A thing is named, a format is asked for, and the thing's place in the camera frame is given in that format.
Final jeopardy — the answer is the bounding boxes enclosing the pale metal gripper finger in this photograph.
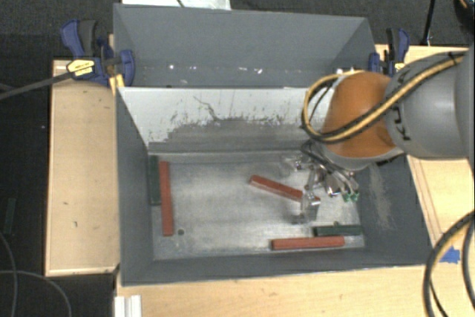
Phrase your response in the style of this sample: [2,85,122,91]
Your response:
[309,195,321,221]
[295,192,313,225]

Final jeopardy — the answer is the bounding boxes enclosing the dark green flat block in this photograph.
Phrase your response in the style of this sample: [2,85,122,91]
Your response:
[312,223,363,238]
[148,154,163,206]

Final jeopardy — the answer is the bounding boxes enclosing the red-brown flat block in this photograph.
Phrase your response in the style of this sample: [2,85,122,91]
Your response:
[158,160,176,238]
[248,174,321,204]
[270,236,347,252]

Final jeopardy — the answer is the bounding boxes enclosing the grey metal bin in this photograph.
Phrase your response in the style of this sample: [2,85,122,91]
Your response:
[112,2,433,287]

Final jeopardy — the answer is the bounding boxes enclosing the pale wood flat board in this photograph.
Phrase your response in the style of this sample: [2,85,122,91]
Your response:
[44,56,122,278]

